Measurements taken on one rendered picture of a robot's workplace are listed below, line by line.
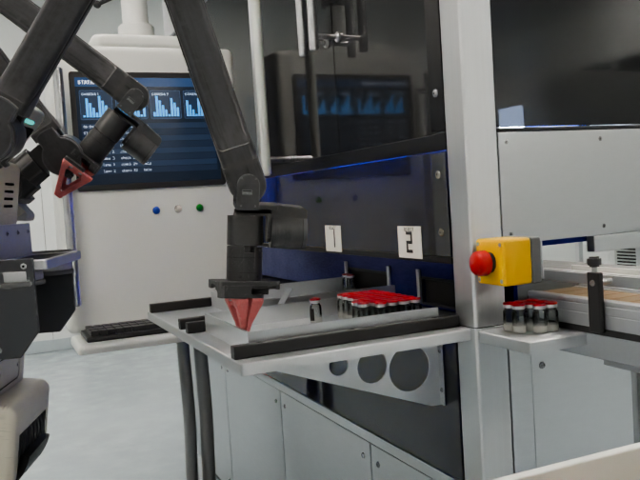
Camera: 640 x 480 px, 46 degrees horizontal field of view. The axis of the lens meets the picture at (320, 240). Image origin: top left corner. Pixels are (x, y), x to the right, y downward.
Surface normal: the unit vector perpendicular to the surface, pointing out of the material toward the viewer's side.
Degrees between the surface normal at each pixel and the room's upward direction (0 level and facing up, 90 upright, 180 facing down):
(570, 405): 90
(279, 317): 90
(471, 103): 90
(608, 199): 90
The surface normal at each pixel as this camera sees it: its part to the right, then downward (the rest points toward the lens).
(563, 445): 0.40, 0.02
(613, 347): -0.91, 0.08
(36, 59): 0.22, 0.18
